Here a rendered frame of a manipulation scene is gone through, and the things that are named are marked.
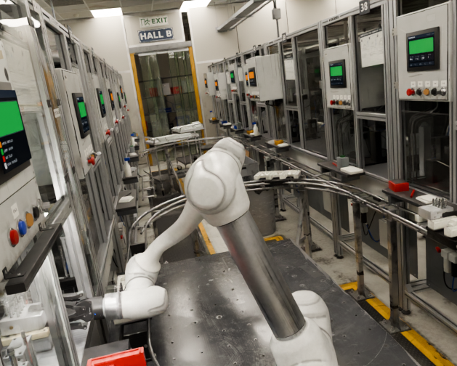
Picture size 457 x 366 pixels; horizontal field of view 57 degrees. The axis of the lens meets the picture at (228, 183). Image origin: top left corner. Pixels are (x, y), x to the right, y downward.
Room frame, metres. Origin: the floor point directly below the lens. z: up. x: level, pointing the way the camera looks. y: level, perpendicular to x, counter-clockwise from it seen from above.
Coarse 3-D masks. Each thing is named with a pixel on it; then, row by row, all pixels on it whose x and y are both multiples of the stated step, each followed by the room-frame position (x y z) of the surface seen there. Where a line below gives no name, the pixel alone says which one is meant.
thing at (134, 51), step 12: (132, 48) 9.45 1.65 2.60; (144, 48) 9.50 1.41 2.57; (156, 48) 9.54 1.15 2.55; (168, 48) 9.58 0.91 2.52; (180, 48) 9.66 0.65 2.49; (192, 48) 9.69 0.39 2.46; (132, 60) 9.46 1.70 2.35; (192, 60) 9.67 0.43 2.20; (192, 72) 9.67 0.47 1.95; (144, 120) 9.46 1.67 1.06; (144, 132) 9.45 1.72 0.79; (204, 144) 9.68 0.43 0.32
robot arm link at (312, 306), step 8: (296, 296) 1.24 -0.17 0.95; (304, 296) 1.24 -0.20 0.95; (312, 296) 1.23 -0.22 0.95; (304, 304) 1.20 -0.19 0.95; (312, 304) 1.19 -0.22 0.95; (320, 304) 1.20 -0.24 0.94; (304, 312) 1.18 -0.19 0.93; (312, 312) 1.17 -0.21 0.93; (320, 312) 1.18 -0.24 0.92; (328, 312) 1.22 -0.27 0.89; (320, 320) 1.17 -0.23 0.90; (328, 320) 1.19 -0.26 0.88; (328, 328) 1.16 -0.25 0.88
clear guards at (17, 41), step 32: (0, 0) 1.18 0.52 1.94; (0, 32) 1.11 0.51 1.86; (32, 64) 1.36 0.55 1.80; (32, 96) 1.27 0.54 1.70; (32, 128) 1.19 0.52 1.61; (32, 160) 1.11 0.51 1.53; (64, 160) 1.51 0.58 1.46; (64, 192) 1.39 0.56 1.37; (0, 288) 0.72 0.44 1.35; (32, 288) 0.87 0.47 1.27; (96, 288) 1.57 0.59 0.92; (0, 320) 0.68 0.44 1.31; (32, 320) 0.82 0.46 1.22; (64, 320) 1.05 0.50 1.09; (0, 352) 0.65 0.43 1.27; (32, 352) 0.78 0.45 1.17; (64, 352) 0.98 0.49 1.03
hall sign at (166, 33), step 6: (138, 30) 9.47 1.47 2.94; (144, 30) 9.49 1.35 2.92; (150, 30) 9.51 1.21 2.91; (156, 30) 9.53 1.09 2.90; (162, 30) 9.55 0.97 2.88; (168, 30) 9.57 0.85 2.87; (144, 36) 9.48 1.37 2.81; (150, 36) 9.51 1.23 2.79; (156, 36) 9.53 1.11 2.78; (162, 36) 9.55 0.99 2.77; (168, 36) 9.57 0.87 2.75; (144, 42) 9.48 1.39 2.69
